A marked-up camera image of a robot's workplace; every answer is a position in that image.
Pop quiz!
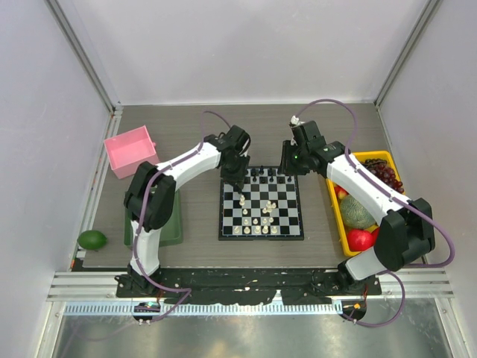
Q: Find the purple grape bunch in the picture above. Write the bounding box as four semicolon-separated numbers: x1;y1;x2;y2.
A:
362;158;405;194

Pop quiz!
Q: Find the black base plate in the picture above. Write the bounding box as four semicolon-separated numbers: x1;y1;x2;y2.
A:
115;268;382;306

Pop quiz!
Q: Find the red apple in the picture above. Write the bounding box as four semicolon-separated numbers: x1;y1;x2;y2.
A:
347;229;375;251

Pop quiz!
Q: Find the green cantaloupe melon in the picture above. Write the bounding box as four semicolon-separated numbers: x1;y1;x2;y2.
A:
339;195;376;230

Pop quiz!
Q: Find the black white chessboard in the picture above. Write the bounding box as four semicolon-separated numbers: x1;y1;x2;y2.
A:
218;166;304;241

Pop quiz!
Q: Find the green plastic tray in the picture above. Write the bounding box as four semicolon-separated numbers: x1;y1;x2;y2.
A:
123;190;183;250

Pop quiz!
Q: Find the aluminium frame rail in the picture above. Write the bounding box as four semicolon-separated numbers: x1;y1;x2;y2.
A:
45;1;122;115

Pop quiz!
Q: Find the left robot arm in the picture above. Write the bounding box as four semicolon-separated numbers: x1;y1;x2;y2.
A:
124;125;251;297

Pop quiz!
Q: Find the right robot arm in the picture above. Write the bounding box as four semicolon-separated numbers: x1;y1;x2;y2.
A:
279;117;435;294

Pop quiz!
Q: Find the green lime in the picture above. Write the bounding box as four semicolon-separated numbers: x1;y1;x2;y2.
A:
77;230;107;251

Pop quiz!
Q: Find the pink plastic box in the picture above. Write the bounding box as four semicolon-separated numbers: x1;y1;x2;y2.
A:
104;125;159;179

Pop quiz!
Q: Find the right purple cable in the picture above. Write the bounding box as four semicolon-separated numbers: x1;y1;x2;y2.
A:
294;98;458;327

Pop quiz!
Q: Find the yellow plastic bin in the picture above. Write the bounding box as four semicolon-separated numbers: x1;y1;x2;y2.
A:
326;151;405;257

